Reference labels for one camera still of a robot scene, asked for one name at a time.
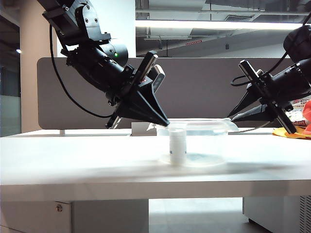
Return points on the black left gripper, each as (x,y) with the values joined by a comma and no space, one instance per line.
(126,89)

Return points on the printed plastic snack bag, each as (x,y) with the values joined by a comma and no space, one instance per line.
(295,115)

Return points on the clear plastic snap lid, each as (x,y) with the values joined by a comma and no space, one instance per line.
(206,122)

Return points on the white divider bracket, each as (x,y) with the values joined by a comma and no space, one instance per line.
(62,132)

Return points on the white drawer cabinet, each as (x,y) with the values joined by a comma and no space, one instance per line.
(109,216)

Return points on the red cloth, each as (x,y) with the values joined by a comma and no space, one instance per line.
(308,114)

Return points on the long white ceiling light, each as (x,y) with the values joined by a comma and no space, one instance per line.
(218,25)

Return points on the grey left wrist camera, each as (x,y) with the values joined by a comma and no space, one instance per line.
(158,78)

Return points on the round clear plastic box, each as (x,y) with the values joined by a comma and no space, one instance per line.
(209,145)

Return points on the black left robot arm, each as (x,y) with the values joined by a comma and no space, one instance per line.
(92,63)

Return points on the yellow orange cloth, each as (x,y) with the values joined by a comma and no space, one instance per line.
(302,135)

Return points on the white vented cabinet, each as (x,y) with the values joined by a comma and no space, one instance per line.
(272,211)

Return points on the small white medicine bottle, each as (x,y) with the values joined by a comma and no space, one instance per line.
(177,148)

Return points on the grey fabric desk divider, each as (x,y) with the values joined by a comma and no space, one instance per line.
(194,92)

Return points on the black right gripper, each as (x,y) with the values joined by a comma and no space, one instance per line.
(279,87)

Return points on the round metal cabinet lock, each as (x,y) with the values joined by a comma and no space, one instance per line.
(59,208)

